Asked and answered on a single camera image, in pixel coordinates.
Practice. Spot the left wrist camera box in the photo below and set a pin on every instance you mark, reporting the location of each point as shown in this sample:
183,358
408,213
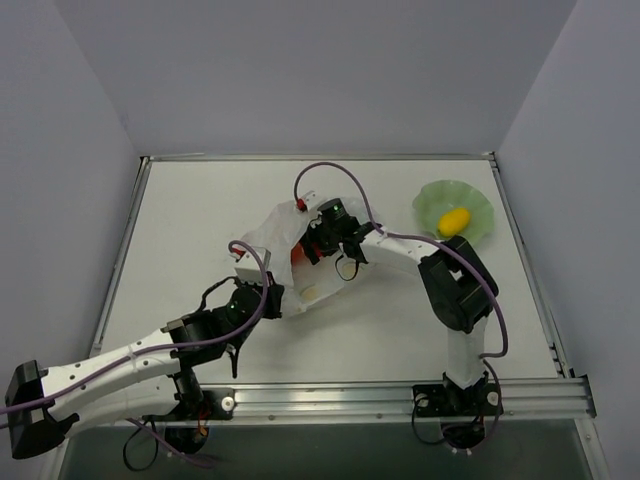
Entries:
247,268

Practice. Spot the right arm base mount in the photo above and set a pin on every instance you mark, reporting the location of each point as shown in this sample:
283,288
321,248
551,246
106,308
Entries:
467,417

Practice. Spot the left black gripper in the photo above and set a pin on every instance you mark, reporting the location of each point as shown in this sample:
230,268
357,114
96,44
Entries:
273,301

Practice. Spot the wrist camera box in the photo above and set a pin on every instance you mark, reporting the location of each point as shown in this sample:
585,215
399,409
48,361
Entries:
309,202
247,268

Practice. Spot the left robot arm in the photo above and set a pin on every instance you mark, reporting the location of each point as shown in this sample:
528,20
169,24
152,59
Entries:
152,377

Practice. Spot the white plastic bag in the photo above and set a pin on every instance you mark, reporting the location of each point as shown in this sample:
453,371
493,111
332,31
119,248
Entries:
306,285

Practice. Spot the green wavy glass bowl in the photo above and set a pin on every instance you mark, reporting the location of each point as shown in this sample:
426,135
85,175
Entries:
445,208

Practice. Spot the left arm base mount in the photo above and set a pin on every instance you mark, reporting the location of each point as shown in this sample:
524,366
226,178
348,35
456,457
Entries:
199,405

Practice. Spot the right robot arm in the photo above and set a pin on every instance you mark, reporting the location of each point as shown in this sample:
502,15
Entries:
459,288

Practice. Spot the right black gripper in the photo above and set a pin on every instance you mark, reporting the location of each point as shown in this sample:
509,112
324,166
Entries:
314,245

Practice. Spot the red fake apple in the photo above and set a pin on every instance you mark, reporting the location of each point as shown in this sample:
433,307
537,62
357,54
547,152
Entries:
297,254

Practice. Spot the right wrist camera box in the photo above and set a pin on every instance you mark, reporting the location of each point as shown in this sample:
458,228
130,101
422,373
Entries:
309,202

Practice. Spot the aluminium front rail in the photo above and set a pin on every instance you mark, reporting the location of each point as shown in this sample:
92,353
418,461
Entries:
392,402

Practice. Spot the yellow fake mango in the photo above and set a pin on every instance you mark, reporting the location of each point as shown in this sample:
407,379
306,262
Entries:
454,222

